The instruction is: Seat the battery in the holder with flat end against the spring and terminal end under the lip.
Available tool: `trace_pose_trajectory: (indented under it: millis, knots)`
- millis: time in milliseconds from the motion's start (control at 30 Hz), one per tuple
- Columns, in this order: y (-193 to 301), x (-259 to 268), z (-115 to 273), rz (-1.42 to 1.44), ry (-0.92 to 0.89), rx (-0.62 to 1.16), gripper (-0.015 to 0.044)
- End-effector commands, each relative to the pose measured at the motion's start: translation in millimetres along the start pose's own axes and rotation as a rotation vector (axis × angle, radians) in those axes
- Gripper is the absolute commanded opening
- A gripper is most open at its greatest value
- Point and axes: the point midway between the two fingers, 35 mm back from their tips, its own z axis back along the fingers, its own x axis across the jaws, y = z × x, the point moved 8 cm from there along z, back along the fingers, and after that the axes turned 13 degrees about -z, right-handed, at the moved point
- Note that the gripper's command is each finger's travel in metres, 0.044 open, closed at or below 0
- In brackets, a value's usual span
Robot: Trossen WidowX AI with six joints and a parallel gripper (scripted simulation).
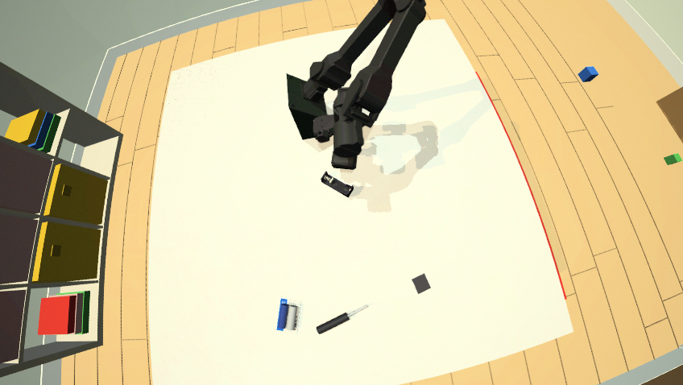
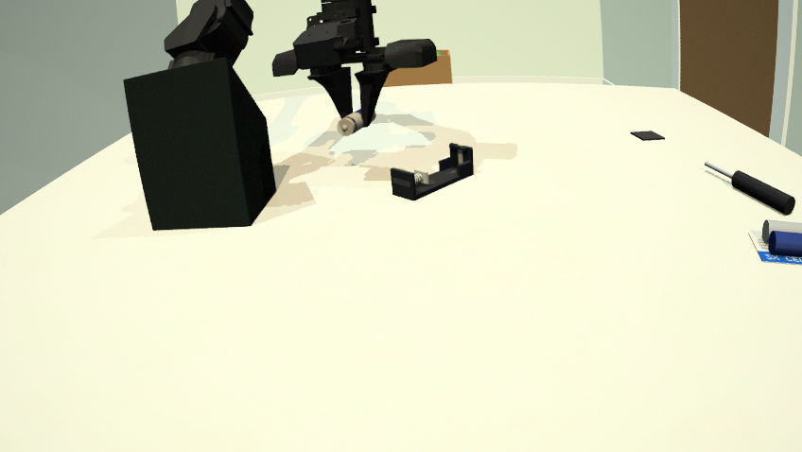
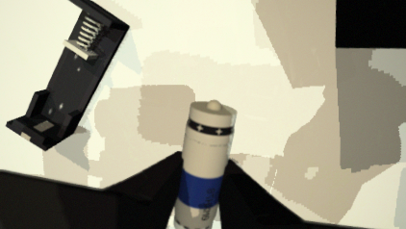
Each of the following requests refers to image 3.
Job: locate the black battery holder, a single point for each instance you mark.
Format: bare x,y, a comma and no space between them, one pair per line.
55,112

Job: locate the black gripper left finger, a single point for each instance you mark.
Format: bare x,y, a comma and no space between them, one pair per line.
142,201

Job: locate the silver and blue cylindrical battery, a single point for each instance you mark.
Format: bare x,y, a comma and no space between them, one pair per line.
206,149

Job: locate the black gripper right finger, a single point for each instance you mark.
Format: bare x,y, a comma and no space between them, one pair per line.
244,204

